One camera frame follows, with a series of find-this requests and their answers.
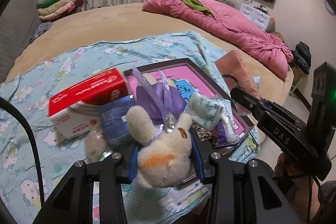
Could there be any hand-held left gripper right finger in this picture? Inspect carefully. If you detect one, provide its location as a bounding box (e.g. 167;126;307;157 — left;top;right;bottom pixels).
190;128;300;224

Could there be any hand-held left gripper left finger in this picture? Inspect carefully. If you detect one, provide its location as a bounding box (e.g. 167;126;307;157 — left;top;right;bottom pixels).
33;145;139;224

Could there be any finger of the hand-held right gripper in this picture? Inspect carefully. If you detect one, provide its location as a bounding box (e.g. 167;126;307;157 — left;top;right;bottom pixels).
230;88;273;119

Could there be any cream plush with purple bow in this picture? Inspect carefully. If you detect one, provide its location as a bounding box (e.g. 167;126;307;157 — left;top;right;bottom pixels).
127;67;193;189

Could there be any pink tissue pack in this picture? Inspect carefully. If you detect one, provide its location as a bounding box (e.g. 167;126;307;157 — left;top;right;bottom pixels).
214;49;259;98

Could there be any dark tray with pink inside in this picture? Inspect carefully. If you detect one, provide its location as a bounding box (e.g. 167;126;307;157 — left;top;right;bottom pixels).
123;57;256;155

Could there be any person's right forearm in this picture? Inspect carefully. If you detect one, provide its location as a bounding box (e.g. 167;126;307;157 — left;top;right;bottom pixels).
285;177;319;224

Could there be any person's right hand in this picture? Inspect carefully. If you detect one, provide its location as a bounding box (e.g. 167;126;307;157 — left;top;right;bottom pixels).
273;152;306;188

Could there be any white packet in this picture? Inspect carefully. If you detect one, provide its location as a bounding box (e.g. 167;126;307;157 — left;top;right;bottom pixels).
223;112;240;142

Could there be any purple packet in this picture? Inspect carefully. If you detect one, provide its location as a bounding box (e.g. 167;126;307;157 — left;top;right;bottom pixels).
214;119;229;144

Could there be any green patterned white pack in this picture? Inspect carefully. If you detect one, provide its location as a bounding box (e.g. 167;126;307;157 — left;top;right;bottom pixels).
187;94;223;130

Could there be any clear plastic bag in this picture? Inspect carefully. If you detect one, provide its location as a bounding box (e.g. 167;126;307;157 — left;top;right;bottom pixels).
84;127;108;161

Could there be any dark blue packet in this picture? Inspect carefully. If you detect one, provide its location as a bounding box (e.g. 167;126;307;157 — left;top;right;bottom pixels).
98;95;137;144

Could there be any black bag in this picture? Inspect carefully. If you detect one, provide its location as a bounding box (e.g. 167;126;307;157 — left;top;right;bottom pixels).
294;41;312;75

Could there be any dark patterned clothing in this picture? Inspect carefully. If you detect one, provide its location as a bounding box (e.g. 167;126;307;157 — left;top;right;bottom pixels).
316;181;336;224

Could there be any pink quilt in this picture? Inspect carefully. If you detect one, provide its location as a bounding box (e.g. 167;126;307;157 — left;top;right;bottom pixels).
142;0;294;80

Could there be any white drawer cabinet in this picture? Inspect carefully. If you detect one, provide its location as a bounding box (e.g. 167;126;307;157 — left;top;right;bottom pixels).
239;1;275;31

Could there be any red and white tissue box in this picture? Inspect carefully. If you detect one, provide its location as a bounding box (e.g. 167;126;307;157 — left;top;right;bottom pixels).
48;68;129;140

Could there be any light blue cartoon blanket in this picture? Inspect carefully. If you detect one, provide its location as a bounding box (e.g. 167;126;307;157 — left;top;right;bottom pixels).
0;31;260;224

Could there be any bed with beige sheet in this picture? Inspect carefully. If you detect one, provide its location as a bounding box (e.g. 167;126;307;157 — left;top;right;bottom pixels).
5;2;294;119

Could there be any dark floral cloth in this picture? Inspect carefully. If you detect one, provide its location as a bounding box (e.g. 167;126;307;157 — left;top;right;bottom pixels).
29;21;54;43

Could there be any stack of folded clothes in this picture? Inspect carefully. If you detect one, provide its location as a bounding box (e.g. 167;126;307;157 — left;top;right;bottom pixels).
36;0;87;22

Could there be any grey quilted headboard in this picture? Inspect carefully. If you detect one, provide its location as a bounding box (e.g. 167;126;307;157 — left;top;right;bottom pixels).
0;0;42;83

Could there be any black cable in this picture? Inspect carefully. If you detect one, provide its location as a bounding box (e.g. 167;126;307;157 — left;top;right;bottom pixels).
0;97;45;203

